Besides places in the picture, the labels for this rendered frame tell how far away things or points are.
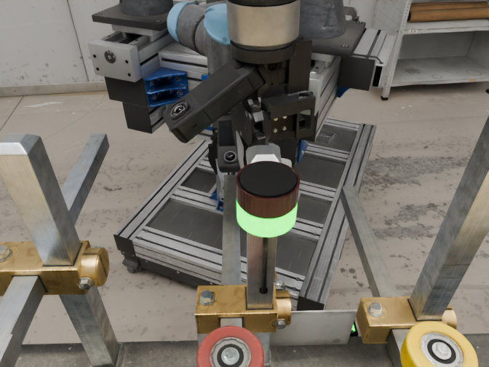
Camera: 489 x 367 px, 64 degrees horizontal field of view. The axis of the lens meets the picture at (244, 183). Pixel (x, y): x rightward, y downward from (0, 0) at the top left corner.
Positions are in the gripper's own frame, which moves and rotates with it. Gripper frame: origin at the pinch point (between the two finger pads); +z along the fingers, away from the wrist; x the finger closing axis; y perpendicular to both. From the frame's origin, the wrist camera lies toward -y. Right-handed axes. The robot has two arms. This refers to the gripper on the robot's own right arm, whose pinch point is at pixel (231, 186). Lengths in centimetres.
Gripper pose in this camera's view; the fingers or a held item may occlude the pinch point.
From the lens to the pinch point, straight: 83.9
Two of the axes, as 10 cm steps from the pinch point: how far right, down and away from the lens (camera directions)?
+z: 0.0, 7.7, 6.3
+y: -0.3, -6.3, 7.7
